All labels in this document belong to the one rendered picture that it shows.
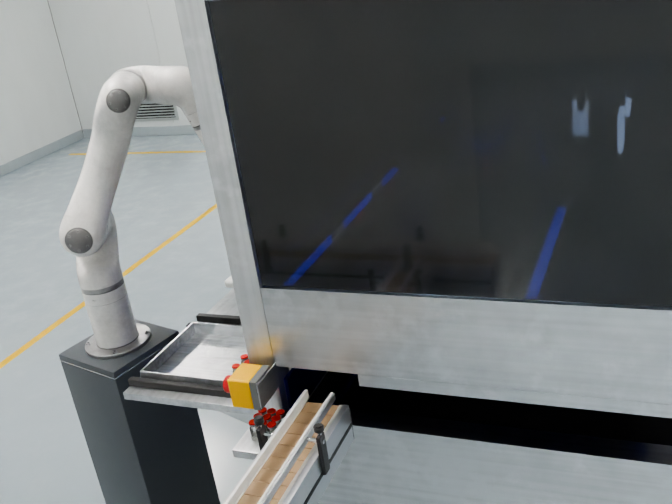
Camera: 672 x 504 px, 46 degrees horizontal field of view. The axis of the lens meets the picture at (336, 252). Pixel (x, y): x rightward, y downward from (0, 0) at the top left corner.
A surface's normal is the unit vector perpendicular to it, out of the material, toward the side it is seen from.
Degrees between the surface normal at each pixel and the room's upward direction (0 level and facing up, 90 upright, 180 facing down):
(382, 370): 90
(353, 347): 90
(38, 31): 90
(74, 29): 90
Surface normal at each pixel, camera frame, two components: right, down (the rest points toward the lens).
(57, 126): 0.92, 0.03
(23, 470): -0.14, -0.91
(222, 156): -0.36, 0.41
